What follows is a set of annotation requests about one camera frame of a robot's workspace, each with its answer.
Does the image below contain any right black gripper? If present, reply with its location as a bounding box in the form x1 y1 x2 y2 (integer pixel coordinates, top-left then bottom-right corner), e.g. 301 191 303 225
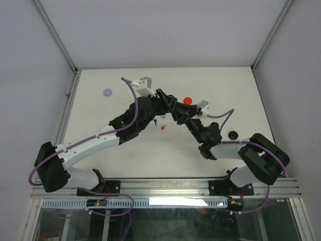
172 101 204 144

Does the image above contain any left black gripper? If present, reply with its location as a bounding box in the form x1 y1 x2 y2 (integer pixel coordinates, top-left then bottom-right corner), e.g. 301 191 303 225
139 89 177 131

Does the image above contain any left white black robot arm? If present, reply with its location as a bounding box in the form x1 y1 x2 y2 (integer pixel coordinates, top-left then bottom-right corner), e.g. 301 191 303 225
29 89 178 195

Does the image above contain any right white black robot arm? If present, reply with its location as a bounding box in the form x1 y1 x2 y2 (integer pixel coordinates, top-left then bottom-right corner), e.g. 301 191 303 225
170 100 290 196

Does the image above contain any red round charging case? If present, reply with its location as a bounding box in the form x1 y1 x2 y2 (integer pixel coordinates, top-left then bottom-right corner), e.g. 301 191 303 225
183 96 193 105

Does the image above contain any purple round charging case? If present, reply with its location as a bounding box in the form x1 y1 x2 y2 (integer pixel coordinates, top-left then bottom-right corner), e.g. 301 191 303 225
103 88 112 97

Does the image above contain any small electronics board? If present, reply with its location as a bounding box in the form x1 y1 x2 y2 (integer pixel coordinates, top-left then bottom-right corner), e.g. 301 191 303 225
86 199 108 207

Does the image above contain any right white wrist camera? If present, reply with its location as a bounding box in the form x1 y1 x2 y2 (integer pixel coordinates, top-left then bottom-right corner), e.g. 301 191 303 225
197 100 210 118

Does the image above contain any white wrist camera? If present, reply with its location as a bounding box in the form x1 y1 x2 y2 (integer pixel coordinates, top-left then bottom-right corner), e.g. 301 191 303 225
131 77 155 97
197 100 210 118

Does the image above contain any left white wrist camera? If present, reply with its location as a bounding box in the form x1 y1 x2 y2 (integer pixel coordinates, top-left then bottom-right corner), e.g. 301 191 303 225
131 77 155 97

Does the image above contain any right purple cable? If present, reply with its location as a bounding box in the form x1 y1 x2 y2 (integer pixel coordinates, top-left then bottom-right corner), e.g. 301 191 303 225
206 108 288 215

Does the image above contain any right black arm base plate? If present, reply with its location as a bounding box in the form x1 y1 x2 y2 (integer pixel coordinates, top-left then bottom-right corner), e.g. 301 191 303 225
208 179 254 198

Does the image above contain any left aluminium frame post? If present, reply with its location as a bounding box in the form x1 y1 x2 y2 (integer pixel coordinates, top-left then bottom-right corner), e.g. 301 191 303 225
31 0 78 73

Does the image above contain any aluminium frame post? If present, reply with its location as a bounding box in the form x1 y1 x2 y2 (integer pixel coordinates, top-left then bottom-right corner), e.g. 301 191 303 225
251 0 295 72
31 0 78 73

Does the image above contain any white slotted cable duct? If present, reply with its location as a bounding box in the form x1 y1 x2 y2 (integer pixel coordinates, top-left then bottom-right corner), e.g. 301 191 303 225
42 197 228 209

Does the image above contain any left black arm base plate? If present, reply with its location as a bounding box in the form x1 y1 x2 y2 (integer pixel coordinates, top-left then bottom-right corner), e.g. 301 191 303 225
76 180 121 196

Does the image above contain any aluminium mounting rail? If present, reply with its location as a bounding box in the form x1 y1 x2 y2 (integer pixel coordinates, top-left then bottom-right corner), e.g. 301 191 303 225
30 177 300 199

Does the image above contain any right aluminium frame post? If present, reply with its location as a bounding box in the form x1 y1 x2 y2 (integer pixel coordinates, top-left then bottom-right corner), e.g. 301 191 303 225
251 0 295 72

